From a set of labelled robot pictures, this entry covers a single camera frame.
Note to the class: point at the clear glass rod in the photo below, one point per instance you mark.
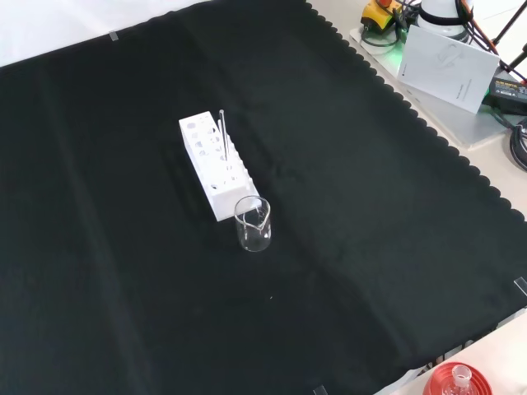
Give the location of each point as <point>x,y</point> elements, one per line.
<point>223,131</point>

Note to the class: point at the white test tube rack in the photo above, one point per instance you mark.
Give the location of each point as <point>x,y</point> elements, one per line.
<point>214,193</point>

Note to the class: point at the clear glass beaker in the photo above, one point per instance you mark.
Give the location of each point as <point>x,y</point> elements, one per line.
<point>253,243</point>

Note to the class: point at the black bench cloth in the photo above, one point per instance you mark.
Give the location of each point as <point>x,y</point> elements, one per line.
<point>123,247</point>

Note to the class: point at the clear tape piece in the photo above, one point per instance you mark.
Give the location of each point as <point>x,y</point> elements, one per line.
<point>521,286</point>
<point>114,36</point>
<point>320,390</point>

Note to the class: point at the yellow stop button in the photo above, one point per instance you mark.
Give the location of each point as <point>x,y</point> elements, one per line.
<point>372,16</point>

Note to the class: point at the pale board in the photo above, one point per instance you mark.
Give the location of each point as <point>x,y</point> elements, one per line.
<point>473,127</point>

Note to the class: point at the white paper booklet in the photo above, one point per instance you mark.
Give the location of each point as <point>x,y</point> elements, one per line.
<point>449,70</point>

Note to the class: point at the red round stand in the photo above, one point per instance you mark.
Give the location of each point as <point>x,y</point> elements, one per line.
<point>438,380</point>

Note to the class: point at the clear glass flask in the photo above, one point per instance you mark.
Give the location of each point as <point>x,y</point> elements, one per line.
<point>462,375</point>

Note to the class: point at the black power adapter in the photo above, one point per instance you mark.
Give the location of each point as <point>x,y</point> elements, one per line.
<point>508,92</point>

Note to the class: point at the black tripod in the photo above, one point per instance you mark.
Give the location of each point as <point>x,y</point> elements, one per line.
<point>508,26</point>

